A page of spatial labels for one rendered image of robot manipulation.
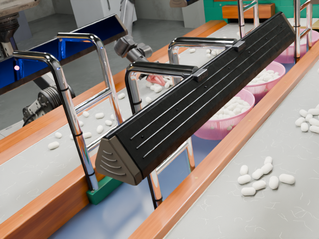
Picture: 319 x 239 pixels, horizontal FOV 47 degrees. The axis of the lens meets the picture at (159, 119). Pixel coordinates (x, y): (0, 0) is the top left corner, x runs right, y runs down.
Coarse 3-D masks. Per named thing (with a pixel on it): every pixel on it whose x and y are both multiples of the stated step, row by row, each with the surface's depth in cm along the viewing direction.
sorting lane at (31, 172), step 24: (144, 96) 152; (96, 120) 139; (48, 144) 129; (72, 144) 126; (0, 168) 120; (24, 168) 118; (48, 168) 115; (72, 168) 113; (0, 192) 108; (24, 192) 106; (0, 216) 98
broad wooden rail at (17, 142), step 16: (192, 32) 215; (208, 32) 213; (80, 96) 157; (48, 112) 148; (64, 112) 145; (32, 128) 137; (48, 128) 137; (0, 144) 130; (16, 144) 128; (32, 144) 131; (0, 160) 123
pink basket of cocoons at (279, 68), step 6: (270, 66) 155; (276, 66) 152; (282, 66) 147; (282, 72) 146; (276, 78) 138; (252, 84) 137; (258, 84) 136; (264, 84) 136; (270, 84) 138; (252, 90) 139; (258, 90) 139; (258, 96) 141
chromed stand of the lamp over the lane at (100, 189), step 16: (96, 48) 98; (48, 64) 88; (64, 80) 90; (112, 80) 103; (64, 96) 91; (96, 96) 100; (112, 96) 105; (80, 112) 97; (80, 128) 97; (112, 128) 108; (80, 144) 98; (96, 144) 103; (96, 192) 105
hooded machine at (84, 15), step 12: (72, 0) 574; (84, 0) 554; (96, 0) 536; (108, 0) 535; (120, 0) 555; (84, 12) 567; (96, 12) 548; (108, 12) 543; (120, 12) 559; (84, 24) 580; (132, 24) 589
